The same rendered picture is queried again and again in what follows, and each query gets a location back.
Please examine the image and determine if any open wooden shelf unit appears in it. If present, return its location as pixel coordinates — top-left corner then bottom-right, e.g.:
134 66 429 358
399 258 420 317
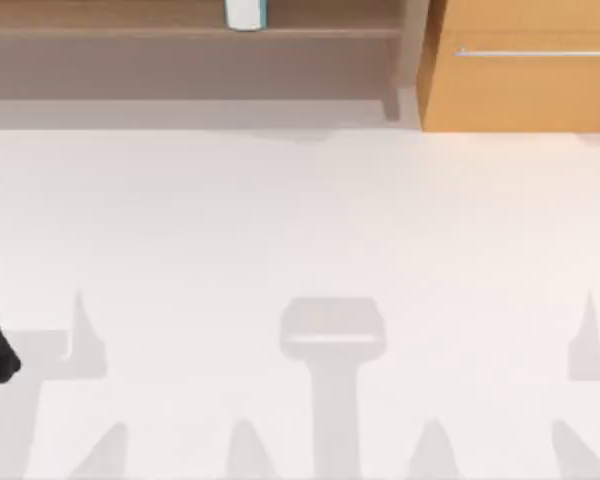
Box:
0 0 431 132

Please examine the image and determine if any light wooden cupboard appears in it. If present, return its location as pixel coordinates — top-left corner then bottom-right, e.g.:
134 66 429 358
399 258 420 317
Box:
415 0 600 134

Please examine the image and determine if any long metal handle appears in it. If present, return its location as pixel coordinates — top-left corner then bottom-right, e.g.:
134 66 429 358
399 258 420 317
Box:
454 47 600 58

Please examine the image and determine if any white and teal bottle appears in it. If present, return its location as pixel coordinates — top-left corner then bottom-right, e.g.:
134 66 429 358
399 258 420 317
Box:
223 0 270 33

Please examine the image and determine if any wooden drawer front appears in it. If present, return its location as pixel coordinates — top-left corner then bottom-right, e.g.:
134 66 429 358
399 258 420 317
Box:
429 30 600 132

